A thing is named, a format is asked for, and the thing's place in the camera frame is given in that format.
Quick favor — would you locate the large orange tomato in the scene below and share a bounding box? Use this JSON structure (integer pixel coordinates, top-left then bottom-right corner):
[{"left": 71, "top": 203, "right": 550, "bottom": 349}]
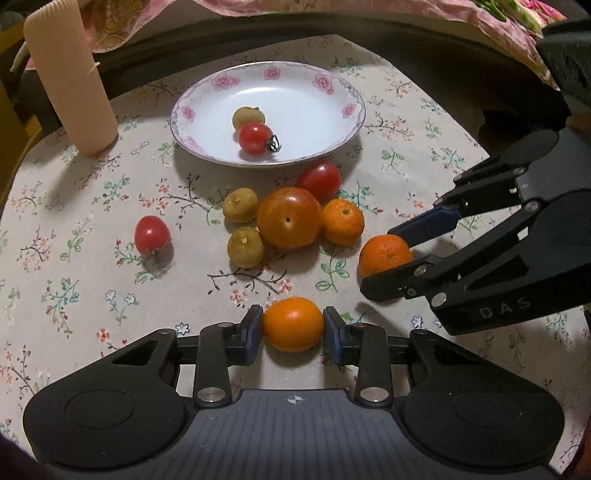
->
[{"left": 257, "top": 187, "right": 324, "bottom": 251}]

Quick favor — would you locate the red cherry tomato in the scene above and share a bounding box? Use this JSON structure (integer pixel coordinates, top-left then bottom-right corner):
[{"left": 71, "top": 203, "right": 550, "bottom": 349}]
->
[
  {"left": 134, "top": 215, "right": 172, "bottom": 257},
  {"left": 238, "top": 122, "right": 281, "bottom": 155},
  {"left": 295, "top": 160, "right": 342, "bottom": 201}
]

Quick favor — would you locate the orange tangerine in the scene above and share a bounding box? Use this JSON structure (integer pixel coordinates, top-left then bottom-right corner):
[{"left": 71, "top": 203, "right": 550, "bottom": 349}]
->
[
  {"left": 358, "top": 234, "right": 414, "bottom": 292},
  {"left": 262, "top": 296, "right": 325, "bottom": 353},
  {"left": 322, "top": 198, "right": 365, "bottom": 246}
]

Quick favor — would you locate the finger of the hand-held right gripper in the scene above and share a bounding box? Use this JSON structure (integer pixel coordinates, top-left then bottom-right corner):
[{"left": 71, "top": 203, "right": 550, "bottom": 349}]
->
[
  {"left": 388, "top": 130, "right": 559, "bottom": 247},
  {"left": 360, "top": 200, "right": 544, "bottom": 309}
]

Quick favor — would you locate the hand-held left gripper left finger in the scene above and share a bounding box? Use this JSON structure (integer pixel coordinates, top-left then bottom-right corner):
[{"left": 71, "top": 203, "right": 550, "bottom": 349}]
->
[{"left": 111, "top": 305, "right": 265, "bottom": 409}]

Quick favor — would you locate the white plate with pink flowers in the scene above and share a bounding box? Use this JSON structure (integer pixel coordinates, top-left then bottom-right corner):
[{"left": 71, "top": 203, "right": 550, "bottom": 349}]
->
[{"left": 170, "top": 61, "right": 366, "bottom": 169}]

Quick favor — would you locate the beige ribbed cup stack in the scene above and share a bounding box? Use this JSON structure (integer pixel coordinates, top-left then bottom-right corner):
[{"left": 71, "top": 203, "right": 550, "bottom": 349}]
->
[{"left": 23, "top": 0, "right": 119, "bottom": 157}]

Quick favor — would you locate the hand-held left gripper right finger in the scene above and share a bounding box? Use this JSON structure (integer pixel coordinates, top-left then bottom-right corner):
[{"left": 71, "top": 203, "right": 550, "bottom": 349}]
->
[{"left": 322, "top": 307, "right": 467, "bottom": 409}]

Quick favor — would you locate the brown longan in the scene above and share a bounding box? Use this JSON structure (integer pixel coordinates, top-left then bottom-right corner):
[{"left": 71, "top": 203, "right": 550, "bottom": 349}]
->
[
  {"left": 226, "top": 226, "right": 265, "bottom": 269},
  {"left": 232, "top": 106, "right": 266, "bottom": 132},
  {"left": 222, "top": 187, "right": 259, "bottom": 224}
]

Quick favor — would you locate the pink floral blanket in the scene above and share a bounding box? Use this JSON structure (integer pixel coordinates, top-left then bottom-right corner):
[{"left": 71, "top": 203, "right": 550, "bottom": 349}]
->
[{"left": 78, "top": 0, "right": 568, "bottom": 88}]

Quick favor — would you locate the yellow wooden furniture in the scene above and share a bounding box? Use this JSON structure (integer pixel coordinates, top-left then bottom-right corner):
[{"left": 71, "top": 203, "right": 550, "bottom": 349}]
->
[{"left": 0, "top": 28, "right": 47, "bottom": 195}]

